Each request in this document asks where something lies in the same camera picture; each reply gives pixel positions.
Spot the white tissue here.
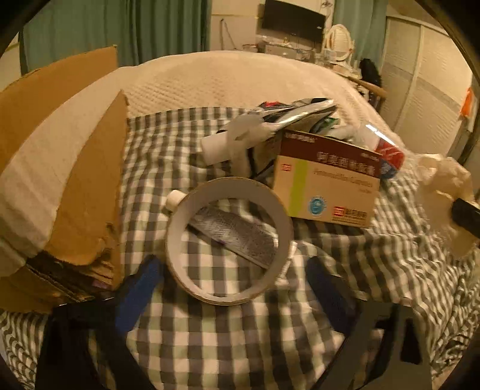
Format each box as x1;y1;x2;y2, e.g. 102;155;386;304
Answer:
416;154;479;259

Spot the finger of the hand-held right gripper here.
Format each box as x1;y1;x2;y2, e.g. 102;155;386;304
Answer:
450;199;480;239

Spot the cardboard box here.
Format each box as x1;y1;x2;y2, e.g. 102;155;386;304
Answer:
0;45;130;314

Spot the white louvered wardrobe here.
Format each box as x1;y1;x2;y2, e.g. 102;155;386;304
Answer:
379;15;475;158

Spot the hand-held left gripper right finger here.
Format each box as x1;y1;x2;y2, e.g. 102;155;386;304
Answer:
307;258;425;390

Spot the wooden chair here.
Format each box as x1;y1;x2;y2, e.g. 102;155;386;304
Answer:
350;77;387;109

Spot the silver foil packet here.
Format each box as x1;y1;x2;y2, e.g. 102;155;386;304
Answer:
249;98;338;133

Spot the clear jar with red label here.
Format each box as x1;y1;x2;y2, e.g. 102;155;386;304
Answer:
352;124;406;181

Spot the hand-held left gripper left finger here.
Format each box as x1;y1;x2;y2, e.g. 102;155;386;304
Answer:
35;257;164;390

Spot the white plastic tube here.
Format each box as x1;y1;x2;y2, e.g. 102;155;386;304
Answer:
200;131;248;166

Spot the white oval mirror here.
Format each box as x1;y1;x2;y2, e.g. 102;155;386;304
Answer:
322;24;355;64

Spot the orange sign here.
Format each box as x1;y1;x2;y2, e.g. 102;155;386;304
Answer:
460;88;476;121

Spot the grey white checked blanket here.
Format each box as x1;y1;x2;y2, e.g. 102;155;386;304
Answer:
0;107;480;390

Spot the silver tube with white cap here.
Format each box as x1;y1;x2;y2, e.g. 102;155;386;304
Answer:
167;190;280;269

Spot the black television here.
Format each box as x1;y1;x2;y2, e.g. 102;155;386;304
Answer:
260;0;326;42

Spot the white ribbed blanket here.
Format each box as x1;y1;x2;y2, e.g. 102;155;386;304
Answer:
0;50;424;278

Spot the green curtain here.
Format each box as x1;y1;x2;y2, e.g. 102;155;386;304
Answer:
22;0;211;70
334;0;389;57

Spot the white tape roll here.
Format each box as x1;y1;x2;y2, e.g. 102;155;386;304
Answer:
165;177;295;306

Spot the green packet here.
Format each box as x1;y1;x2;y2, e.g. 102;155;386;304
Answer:
319;116;342;136

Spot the white brown medicine box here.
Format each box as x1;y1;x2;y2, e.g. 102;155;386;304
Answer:
272;129;383;229

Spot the black bag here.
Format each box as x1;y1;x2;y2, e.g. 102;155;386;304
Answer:
358;58;383;89

